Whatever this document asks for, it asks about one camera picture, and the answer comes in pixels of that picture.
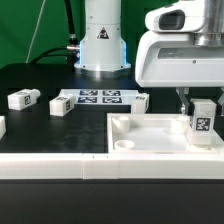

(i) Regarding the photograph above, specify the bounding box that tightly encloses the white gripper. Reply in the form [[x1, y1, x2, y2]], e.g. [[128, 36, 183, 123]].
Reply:
[[135, 31, 224, 116]]

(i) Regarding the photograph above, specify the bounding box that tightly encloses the white square tabletop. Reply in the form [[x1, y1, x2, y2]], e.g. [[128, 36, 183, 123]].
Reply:
[[107, 113, 224, 154]]

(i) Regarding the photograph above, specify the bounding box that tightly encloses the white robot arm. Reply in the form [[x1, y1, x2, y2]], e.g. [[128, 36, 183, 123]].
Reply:
[[75, 0, 224, 116]]

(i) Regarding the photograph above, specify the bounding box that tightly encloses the paper sheet with tags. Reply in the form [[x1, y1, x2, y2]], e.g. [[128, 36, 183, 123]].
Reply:
[[59, 89, 138, 105]]

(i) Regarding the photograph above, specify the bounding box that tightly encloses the white obstacle fence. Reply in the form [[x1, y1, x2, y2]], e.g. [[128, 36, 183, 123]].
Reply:
[[0, 147, 224, 180]]

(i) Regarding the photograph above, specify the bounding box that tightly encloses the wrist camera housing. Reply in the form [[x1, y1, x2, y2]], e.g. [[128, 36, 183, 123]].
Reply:
[[145, 0, 205, 33]]

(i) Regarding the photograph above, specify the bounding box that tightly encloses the black cable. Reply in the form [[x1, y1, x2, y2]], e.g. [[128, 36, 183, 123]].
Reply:
[[30, 0, 81, 64]]

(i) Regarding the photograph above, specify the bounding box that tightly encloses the grey thin cable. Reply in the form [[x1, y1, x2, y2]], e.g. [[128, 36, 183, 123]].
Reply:
[[25, 0, 48, 64]]

